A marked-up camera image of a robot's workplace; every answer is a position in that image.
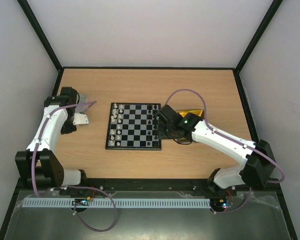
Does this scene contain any silver tin lid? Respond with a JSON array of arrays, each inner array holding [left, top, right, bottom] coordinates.
[[76, 93, 88, 113]]

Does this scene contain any black silver chess board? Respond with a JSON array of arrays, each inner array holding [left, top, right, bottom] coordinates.
[[105, 102, 162, 151]]

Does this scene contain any gold tin box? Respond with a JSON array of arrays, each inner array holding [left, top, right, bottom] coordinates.
[[176, 109, 204, 118]]

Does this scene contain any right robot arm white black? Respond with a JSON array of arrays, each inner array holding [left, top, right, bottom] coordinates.
[[154, 105, 275, 196]]

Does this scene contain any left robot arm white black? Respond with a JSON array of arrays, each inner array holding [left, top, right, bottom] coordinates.
[[15, 87, 91, 188]]

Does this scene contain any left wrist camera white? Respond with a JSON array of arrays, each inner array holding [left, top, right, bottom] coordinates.
[[73, 113, 90, 126]]

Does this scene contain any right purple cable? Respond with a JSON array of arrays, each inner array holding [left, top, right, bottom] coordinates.
[[164, 89, 286, 215]]

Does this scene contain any purple cable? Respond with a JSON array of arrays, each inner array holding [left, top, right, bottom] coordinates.
[[31, 100, 119, 232], [164, 89, 286, 215]]

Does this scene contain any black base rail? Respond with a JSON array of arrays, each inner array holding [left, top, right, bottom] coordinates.
[[17, 177, 283, 198]]

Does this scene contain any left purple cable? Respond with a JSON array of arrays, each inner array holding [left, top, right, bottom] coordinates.
[[31, 100, 119, 232]]

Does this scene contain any white slotted cable duct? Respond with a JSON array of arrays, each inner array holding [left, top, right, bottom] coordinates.
[[21, 197, 211, 209]]

